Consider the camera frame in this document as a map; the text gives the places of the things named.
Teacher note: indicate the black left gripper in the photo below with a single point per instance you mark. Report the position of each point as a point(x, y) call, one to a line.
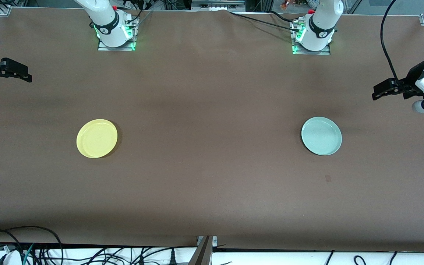
point(410, 81)

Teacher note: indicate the pale green round plate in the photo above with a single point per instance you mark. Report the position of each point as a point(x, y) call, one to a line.
point(321, 135)

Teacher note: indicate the yellow round plate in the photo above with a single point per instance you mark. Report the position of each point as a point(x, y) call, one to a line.
point(96, 138)

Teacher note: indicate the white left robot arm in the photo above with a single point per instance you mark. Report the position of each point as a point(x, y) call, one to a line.
point(320, 25)

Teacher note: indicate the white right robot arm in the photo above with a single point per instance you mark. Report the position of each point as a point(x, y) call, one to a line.
point(105, 22)

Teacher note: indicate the grey metal background fixture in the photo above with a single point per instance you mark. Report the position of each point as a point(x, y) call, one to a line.
point(217, 4)

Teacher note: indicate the brown table cover sheet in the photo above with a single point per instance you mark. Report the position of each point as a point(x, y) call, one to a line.
point(212, 184)

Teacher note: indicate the black power plug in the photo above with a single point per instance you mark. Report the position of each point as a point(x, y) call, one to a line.
point(173, 257)

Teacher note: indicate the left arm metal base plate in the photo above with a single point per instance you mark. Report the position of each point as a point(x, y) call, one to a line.
point(324, 52)

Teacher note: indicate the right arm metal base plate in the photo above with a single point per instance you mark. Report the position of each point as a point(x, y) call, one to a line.
point(103, 48)

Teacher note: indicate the aluminium frame post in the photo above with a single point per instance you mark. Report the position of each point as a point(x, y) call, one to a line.
point(202, 254)

